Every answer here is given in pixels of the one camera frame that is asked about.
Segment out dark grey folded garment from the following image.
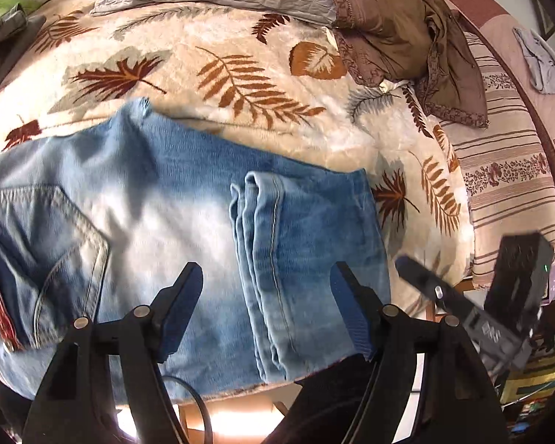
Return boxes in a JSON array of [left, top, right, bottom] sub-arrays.
[[0, 4, 46, 84]]

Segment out grey cloth on headboard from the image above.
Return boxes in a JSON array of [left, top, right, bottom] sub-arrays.
[[512, 27, 555, 94]]

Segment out cream leaf pattern blanket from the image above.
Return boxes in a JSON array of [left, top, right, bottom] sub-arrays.
[[0, 0, 474, 284]]

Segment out brown satin garment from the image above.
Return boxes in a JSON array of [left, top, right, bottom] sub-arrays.
[[333, 0, 488, 128]]

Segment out striped floral bed sheet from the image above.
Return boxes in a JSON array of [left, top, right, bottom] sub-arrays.
[[433, 32, 555, 287]]

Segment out blue denim jeans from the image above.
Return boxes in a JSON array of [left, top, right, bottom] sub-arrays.
[[0, 98, 391, 398]]

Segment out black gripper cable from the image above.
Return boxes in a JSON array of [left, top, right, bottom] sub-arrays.
[[161, 375, 215, 444]]

